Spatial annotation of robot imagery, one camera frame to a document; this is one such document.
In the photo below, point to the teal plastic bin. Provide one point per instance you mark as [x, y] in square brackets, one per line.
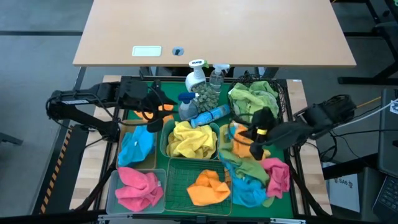
[163, 140]

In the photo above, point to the pink microfiber towel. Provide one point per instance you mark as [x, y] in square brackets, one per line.
[278, 177]
[140, 199]
[133, 177]

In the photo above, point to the grey computer case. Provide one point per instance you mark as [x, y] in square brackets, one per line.
[388, 133]

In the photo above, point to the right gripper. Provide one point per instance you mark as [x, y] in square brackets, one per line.
[270, 137]

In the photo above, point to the black desk frame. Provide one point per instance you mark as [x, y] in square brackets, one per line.
[382, 31]

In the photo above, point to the clear spray bottle white trigger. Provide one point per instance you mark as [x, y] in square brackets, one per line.
[217, 81]

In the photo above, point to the black keyboard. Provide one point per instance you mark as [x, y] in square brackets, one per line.
[387, 196]

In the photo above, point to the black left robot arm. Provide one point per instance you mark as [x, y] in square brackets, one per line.
[84, 98]

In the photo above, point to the white spray bottle green trigger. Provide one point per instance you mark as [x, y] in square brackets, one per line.
[196, 77]

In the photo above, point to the black hazard-striped base plate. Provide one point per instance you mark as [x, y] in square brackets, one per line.
[62, 174]

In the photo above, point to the grey spray bottle blue trigger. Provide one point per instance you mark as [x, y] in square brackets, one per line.
[188, 110]

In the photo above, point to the green cloth in basket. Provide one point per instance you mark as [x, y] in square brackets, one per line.
[281, 93]

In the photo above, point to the silver camera rail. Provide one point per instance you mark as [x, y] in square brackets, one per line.
[199, 219]

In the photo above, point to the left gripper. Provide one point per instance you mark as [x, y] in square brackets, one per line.
[133, 93]

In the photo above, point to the green table mat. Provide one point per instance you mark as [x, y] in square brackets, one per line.
[280, 205]

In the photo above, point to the light blue capped bottle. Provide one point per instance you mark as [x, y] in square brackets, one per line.
[211, 115]

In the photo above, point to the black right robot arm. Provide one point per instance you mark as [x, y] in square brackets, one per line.
[326, 112]

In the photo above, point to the green chenille duster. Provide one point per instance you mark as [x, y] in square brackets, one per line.
[205, 98]

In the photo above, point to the light wooden desk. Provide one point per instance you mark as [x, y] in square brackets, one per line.
[217, 31]

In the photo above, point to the white labelled box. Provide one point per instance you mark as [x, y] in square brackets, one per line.
[345, 189]

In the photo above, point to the clear plastic bin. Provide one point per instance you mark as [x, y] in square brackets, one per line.
[111, 186]

